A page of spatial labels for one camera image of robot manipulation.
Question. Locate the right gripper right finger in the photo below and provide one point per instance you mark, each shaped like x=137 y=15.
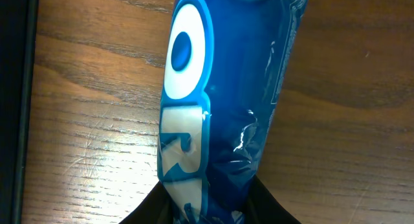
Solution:
x=261 y=207

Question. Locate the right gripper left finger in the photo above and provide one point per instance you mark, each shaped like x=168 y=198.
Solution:
x=156 y=208

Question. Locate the blue oreo cookie pack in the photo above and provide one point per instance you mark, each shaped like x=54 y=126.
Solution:
x=224 y=69

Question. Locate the dark green open box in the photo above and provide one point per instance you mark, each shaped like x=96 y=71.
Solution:
x=18 y=41

